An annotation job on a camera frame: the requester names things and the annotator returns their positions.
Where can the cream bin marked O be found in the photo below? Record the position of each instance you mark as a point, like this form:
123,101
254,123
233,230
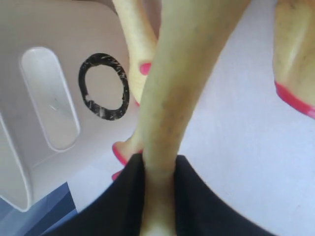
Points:
47,133

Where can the headless rubber chicken body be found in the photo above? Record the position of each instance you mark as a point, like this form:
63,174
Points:
294,54

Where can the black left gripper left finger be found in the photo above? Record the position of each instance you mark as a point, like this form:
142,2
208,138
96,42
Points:
117,212

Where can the whole rubber chicken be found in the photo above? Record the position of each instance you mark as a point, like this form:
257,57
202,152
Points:
191,38
141,43

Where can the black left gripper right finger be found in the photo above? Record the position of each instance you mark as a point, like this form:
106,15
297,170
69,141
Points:
200,212

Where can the blue-grey backdrop curtain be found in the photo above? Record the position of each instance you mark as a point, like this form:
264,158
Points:
47,214

